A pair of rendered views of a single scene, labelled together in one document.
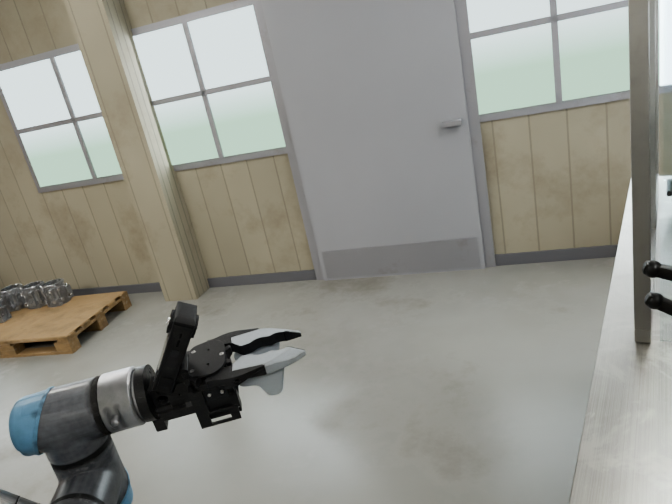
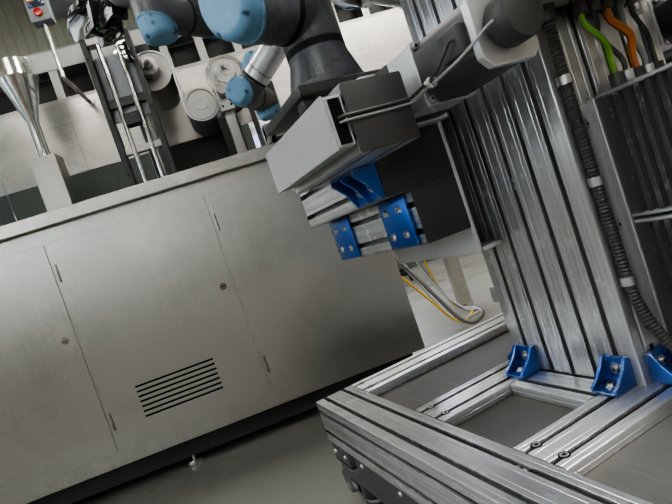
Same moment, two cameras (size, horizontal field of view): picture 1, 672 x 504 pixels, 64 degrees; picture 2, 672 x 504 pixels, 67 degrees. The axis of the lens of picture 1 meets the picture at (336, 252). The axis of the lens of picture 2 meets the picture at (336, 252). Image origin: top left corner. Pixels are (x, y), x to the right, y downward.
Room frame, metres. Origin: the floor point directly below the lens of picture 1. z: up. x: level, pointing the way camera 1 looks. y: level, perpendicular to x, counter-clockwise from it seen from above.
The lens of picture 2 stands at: (1.17, 1.29, 0.57)
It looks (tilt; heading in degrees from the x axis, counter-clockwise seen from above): 2 degrees down; 228
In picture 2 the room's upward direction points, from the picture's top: 19 degrees counter-clockwise
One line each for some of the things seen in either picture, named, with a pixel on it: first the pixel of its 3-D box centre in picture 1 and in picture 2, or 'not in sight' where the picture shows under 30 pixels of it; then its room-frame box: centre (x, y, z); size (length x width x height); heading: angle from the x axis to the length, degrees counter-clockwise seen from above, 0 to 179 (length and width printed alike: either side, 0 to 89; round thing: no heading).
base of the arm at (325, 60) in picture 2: not in sight; (322, 72); (0.44, 0.63, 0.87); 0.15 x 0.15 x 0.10
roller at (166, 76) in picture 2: not in sight; (158, 83); (0.16, -0.47, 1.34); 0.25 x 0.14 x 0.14; 56
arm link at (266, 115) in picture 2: not in sight; (263, 99); (0.19, 0.13, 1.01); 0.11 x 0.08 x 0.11; 27
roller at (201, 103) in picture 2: not in sight; (204, 112); (0.05, -0.39, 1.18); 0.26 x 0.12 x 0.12; 56
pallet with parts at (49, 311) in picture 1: (38, 314); not in sight; (4.04, 2.40, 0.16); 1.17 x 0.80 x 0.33; 70
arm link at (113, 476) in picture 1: (90, 486); (160, 15); (0.58, 0.37, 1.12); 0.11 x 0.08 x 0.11; 6
